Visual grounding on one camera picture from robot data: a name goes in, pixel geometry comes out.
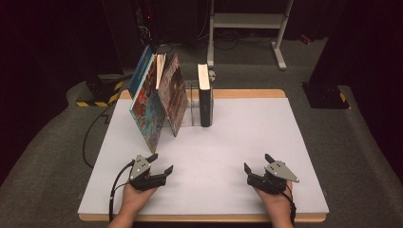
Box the hand-held gripper cable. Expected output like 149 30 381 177
280 184 298 228
107 159 136 223

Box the purple paperback book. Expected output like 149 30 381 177
154 52 191 139

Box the right hand-held gripper cable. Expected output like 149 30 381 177
280 184 298 228

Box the dark equipment tower with wires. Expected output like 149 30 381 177
134 0 159 55

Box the black yellow-striped post base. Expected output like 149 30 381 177
75 73 125 108
301 82 352 110

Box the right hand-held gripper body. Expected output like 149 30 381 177
246 160 300 196

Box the person's right hand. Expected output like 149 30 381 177
254 181 295 220

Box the left hand-held gripper cable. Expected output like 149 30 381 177
107 159 136 223

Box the clear acrylic book rack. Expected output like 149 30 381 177
180 79 214 128

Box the dark blue picture book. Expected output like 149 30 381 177
127 44 157 111

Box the white metal stand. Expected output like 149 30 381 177
205 0 295 71

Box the person's left hand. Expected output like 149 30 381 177
121 182 159 217

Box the green and sky-blue picture book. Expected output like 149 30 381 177
128 52 168 155

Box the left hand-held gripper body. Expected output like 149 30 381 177
128 153 168 192

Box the black hardcover notebook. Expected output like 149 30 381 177
197 63 215 128

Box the small red floor object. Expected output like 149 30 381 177
298 33 313 46

